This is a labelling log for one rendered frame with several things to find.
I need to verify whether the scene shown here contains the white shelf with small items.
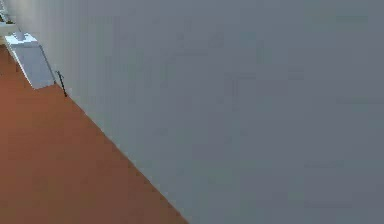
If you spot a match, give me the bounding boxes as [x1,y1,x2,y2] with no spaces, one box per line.
[0,9,18,38]

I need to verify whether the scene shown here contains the white cabinet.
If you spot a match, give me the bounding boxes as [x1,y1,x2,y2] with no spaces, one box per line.
[4,32,57,90]

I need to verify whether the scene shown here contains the thin black rod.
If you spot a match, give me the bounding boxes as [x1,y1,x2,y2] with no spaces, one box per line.
[55,70,68,98]

